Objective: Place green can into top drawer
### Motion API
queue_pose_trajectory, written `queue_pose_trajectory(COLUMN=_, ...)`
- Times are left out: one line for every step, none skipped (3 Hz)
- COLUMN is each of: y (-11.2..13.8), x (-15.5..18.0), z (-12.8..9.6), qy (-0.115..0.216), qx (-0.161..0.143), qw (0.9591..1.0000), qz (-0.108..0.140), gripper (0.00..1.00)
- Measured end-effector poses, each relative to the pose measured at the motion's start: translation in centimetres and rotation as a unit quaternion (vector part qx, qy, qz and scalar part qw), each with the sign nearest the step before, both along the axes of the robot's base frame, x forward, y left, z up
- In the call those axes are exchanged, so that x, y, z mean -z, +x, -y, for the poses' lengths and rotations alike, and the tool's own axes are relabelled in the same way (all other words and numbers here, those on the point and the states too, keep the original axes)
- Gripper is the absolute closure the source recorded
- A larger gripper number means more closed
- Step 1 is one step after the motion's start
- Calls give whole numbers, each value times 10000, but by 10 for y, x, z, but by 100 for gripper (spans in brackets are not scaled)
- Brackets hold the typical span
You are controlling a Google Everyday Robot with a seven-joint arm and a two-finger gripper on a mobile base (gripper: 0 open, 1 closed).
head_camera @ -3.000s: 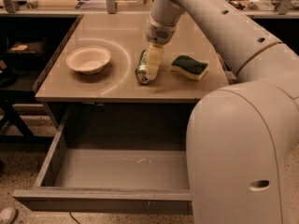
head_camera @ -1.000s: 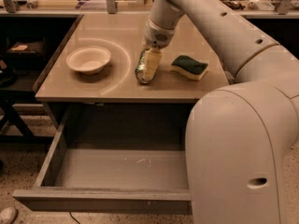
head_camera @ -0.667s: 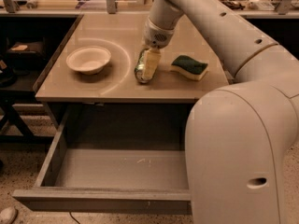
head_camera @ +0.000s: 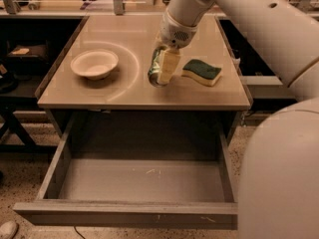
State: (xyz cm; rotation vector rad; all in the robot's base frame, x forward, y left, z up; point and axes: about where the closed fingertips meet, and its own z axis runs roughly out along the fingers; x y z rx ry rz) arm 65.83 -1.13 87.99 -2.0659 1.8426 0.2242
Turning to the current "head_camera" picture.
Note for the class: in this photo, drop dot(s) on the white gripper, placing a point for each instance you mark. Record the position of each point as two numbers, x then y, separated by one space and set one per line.
174 34

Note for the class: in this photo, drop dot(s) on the green soda can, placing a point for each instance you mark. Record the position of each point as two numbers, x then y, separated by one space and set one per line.
154 72

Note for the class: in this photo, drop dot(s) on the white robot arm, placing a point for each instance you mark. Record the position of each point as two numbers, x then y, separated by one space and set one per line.
279 177

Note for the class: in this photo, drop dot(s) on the grey cabinet with beige top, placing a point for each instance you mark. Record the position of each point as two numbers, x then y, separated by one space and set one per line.
128 88

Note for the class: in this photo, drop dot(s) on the grey open drawer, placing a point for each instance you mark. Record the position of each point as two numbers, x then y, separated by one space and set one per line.
138 169

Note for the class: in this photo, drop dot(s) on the green yellow sponge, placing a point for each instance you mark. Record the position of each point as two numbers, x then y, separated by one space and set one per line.
201 72

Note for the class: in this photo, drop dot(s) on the white paper bowl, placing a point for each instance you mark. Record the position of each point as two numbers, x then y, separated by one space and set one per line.
95 64

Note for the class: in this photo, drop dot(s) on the black side table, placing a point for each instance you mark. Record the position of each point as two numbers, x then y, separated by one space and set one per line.
24 66

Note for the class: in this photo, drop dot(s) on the white shoe tip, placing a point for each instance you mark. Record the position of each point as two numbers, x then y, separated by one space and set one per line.
8 230

